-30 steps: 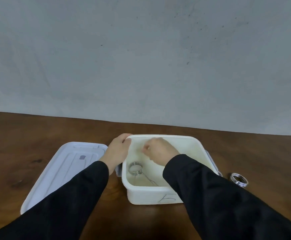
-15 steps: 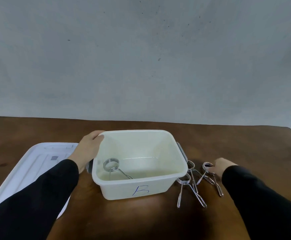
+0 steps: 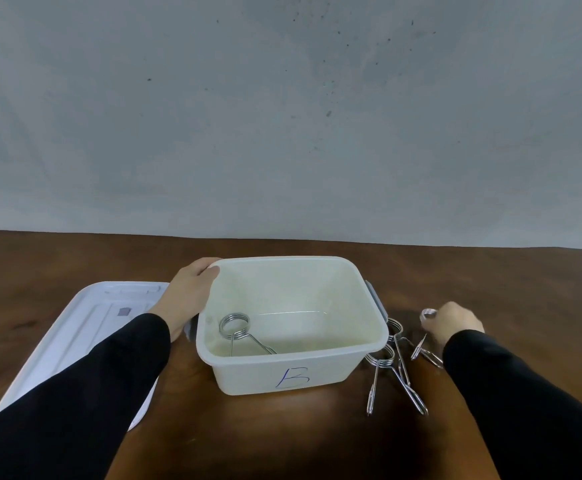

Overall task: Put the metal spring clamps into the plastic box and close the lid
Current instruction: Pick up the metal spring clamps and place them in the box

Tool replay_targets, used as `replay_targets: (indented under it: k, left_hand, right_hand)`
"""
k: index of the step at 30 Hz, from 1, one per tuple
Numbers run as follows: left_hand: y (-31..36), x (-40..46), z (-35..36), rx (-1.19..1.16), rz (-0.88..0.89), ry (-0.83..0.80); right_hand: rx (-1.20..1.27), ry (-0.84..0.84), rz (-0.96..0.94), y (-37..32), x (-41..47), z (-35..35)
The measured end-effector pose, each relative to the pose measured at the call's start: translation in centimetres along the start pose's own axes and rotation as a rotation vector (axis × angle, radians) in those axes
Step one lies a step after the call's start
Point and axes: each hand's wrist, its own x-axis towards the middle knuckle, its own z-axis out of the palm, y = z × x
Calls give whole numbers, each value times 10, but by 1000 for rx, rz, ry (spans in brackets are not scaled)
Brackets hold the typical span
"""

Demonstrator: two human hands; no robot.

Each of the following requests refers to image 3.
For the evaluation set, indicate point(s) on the person's left hand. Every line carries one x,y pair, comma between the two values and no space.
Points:
186,297

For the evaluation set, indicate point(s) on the white plastic storage box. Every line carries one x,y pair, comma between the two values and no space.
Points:
296,289

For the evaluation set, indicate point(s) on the person's left forearm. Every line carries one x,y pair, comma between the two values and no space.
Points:
81,394

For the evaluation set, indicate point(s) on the person's right fingers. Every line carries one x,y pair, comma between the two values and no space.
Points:
431,324

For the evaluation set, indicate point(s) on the person's right forearm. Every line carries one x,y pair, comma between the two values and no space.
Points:
520,414

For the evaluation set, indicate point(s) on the grey box latch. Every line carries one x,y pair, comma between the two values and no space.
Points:
191,329
377,299

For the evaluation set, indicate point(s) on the person's right hand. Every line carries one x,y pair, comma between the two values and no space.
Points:
455,319

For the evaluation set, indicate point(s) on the person's left fingers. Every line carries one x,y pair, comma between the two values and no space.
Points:
207,264

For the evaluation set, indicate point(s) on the white plastic box lid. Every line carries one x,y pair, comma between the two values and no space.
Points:
81,329

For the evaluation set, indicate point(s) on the metal spring clip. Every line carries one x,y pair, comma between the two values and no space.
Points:
372,389
427,311
223,324
399,350

